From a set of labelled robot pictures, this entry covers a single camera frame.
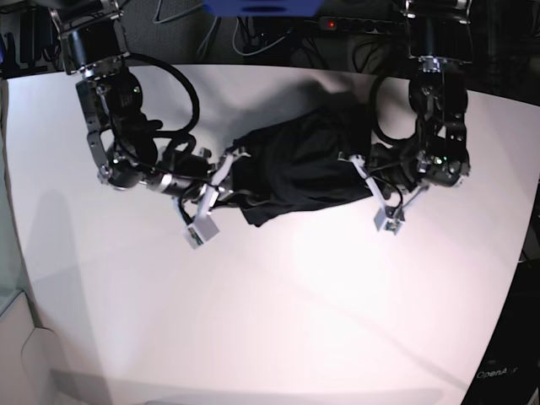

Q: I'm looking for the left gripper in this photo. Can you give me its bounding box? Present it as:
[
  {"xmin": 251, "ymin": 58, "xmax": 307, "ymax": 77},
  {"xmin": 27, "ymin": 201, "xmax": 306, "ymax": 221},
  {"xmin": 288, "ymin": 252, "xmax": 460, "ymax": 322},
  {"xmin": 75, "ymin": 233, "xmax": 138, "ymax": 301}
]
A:
[{"xmin": 337, "ymin": 154, "xmax": 430, "ymax": 219}]

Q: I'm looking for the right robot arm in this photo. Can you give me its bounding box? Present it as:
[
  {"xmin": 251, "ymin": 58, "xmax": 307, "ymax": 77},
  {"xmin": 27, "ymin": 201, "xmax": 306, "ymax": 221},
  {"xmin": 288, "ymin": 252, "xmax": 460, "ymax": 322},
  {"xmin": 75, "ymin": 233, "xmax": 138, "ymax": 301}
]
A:
[{"xmin": 42, "ymin": 1, "xmax": 256, "ymax": 224}]

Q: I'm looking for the black long-sleeve T-shirt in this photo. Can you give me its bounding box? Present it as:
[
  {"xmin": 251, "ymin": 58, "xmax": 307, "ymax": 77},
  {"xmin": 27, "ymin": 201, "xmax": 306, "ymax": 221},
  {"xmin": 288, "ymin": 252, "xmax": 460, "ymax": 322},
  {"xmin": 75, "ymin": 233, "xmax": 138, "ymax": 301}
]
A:
[{"xmin": 227, "ymin": 91, "xmax": 372, "ymax": 227}]

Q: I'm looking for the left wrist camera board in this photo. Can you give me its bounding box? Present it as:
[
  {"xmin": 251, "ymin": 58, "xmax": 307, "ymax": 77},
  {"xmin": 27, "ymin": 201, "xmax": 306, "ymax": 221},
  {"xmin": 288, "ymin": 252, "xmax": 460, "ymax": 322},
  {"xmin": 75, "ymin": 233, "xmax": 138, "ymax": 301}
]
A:
[{"xmin": 374, "ymin": 206, "xmax": 405, "ymax": 235}]

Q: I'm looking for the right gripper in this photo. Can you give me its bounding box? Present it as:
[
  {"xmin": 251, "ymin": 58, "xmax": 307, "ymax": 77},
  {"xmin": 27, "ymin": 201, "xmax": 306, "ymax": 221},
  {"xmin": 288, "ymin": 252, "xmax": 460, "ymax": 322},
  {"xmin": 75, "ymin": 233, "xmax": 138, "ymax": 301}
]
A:
[{"xmin": 175, "ymin": 147, "xmax": 251, "ymax": 224}]

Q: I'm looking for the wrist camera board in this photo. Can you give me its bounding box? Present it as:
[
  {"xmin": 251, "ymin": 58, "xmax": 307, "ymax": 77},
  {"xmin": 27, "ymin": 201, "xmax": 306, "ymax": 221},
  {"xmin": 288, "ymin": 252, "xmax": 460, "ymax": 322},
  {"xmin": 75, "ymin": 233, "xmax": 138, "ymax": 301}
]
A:
[
  {"xmin": 182, "ymin": 216, "xmax": 219, "ymax": 249},
  {"xmin": 374, "ymin": 206, "xmax": 405, "ymax": 235}
]

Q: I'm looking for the grey cable bundle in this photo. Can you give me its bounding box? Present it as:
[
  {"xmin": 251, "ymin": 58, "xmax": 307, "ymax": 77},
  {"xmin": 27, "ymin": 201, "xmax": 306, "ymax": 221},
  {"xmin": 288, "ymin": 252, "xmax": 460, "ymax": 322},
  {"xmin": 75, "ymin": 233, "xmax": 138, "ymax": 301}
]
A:
[{"xmin": 196, "ymin": 16, "xmax": 220, "ymax": 60}]

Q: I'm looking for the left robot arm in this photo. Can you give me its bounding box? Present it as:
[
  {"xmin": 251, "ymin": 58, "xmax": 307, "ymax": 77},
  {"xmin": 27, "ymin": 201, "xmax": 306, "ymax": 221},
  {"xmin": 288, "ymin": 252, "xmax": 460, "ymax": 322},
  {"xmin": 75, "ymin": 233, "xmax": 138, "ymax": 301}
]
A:
[{"xmin": 339, "ymin": 1, "xmax": 473, "ymax": 233}]

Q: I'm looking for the black stand left background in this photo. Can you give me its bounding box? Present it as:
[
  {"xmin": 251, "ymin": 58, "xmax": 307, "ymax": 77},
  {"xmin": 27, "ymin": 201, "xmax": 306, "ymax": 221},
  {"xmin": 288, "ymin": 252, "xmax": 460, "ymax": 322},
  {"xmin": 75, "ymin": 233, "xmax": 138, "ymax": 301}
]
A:
[{"xmin": 1, "ymin": 1, "xmax": 62, "ymax": 79}]

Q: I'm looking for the black OpenArm case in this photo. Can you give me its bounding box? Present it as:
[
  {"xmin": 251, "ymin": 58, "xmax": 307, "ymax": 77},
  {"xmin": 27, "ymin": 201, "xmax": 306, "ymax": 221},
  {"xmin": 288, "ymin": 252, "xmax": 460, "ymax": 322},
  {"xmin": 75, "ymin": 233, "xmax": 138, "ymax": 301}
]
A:
[{"xmin": 462, "ymin": 259, "xmax": 539, "ymax": 404}]

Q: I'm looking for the black power strip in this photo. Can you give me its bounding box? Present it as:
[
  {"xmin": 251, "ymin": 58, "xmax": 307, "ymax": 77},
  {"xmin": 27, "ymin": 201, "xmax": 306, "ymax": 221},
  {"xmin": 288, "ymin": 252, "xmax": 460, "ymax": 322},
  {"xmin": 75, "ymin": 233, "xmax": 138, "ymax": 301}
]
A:
[{"xmin": 318, "ymin": 16, "xmax": 403, "ymax": 35}]

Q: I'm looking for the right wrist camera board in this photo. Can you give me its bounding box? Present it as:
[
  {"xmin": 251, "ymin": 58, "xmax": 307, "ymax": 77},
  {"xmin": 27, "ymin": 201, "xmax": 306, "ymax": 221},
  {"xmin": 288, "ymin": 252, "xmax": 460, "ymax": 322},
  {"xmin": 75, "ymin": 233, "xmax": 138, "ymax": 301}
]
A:
[{"xmin": 182, "ymin": 216, "xmax": 219, "ymax": 249}]

